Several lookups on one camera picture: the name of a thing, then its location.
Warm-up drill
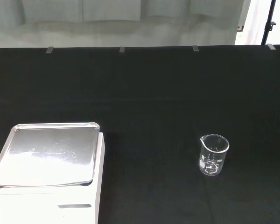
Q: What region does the small clear glass beaker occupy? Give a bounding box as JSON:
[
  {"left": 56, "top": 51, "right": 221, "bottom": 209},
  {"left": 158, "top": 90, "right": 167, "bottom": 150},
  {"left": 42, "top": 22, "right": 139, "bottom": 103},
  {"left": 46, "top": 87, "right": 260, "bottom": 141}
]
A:
[{"left": 197, "top": 133, "right": 230, "bottom": 177}]

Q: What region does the black bench cloth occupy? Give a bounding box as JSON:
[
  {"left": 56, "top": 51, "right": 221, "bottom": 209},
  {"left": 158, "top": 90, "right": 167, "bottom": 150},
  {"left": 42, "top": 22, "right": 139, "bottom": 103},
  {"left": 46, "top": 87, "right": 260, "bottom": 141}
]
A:
[{"left": 0, "top": 43, "right": 280, "bottom": 224}]

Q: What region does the pale background board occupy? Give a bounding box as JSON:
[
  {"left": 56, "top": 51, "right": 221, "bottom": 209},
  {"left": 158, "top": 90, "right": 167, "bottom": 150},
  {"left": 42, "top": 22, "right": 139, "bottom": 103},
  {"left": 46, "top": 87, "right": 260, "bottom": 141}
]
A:
[{"left": 0, "top": 0, "right": 252, "bottom": 49}]

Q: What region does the white electronic balance steel pan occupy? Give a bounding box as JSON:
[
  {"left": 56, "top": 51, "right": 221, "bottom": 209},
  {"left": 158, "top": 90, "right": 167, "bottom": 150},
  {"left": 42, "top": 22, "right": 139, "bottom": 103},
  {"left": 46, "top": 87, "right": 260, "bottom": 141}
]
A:
[{"left": 0, "top": 121, "right": 106, "bottom": 224}]

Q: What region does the black tripod stand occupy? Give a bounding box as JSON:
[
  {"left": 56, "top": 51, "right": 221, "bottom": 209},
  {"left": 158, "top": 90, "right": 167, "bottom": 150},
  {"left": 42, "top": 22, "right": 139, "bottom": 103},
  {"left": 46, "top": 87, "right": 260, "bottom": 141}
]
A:
[{"left": 260, "top": 0, "right": 277, "bottom": 45}]

